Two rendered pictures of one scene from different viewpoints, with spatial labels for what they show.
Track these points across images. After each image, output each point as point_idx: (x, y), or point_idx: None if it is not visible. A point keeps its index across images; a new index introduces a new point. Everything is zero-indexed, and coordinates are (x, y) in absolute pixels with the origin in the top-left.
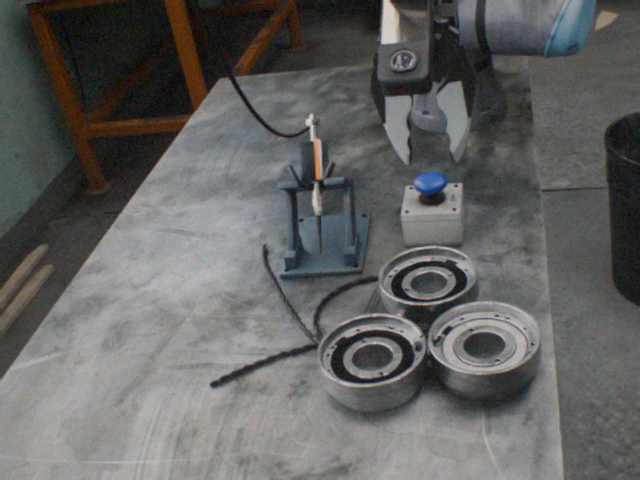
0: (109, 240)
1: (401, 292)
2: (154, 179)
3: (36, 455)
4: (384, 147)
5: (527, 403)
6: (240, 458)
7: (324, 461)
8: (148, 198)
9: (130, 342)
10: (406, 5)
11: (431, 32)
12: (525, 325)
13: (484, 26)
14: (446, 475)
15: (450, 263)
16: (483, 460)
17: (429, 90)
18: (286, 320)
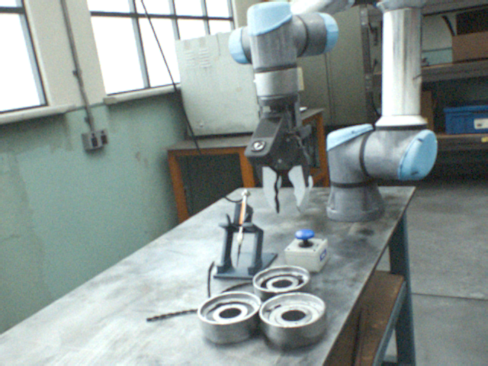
0: (139, 252)
1: (264, 286)
2: (178, 228)
3: (42, 340)
4: (304, 225)
5: (308, 352)
6: (139, 354)
7: (181, 363)
8: (170, 235)
9: (120, 296)
10: (270, 121)
11: (277, 134)
12: (322, 309)
13: (364, 158)
14: None
15: (300, 276)
16: None
17: (271, 162)
18: (203, 296)
